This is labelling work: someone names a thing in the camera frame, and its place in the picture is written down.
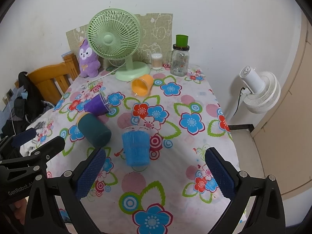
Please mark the purple plush toy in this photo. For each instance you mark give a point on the purple plush toy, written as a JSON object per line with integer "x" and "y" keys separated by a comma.
{"x": 88, "y": 61}

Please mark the wooden chair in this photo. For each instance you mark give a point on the wooden chair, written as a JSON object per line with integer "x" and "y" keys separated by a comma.
{"x": 50, "y": 83}

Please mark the cotton swab container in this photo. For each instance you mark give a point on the cotton swab container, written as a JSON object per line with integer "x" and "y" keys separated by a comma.
{"x": 156, "y": 61}

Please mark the green desk fan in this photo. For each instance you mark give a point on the green desk fan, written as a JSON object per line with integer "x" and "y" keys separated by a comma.
{"x": 115, "y": 34}

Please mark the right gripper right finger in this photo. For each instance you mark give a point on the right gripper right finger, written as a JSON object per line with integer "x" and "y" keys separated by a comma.
{"x": 267, "y": 214}

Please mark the dark teal cup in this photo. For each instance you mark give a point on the dark teal cup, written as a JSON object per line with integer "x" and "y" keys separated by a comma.
{"x": 97, "y": 133}

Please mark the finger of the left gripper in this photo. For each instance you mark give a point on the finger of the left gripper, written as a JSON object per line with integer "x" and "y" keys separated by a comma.
{"x": 23, "y": 136}
{"x": 13, "y": 162}

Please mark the white standing fan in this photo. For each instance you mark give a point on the white standing fan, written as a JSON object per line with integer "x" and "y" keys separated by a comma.
{"x": 260, "y": 93}

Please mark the floral tablecloth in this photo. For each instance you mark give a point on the floral tablecloth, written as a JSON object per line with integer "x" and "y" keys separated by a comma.
{"x": 176, "y": 192}

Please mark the beige door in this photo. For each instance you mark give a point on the beige door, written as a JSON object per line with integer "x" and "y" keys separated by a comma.
{"x": 283, "y": 136}

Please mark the orange plastic cup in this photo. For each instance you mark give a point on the orange plastic cup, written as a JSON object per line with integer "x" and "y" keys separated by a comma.
{"x": 142, "y": 85}

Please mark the purple plastic cup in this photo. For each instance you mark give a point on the purple plastic cup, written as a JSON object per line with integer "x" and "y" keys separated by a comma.
{"x": 99, "y": 105}

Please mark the black clothes pile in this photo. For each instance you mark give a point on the black clothes pile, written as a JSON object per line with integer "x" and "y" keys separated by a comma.
{"x": 27, "y": 108}

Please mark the blue plastic cup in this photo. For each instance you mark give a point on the blue plastic cup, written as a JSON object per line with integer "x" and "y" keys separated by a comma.
{"x": 136, "y": 146}

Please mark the beige patterned wall panel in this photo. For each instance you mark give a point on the beige patterned wall panel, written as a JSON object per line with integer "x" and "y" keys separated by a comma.
{"x": 156, "y": 31}

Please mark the glass mason jar mug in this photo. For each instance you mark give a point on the glass mason jar mug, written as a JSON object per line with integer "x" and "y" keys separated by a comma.
{"x": 178, "y": 58}

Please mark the green cup on jar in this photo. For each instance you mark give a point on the green cup on jar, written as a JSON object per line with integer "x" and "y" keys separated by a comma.
{"x": 181, "y": 40}

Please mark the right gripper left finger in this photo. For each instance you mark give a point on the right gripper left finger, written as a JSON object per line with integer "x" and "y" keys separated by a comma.
{"x": 43, "y": 215}

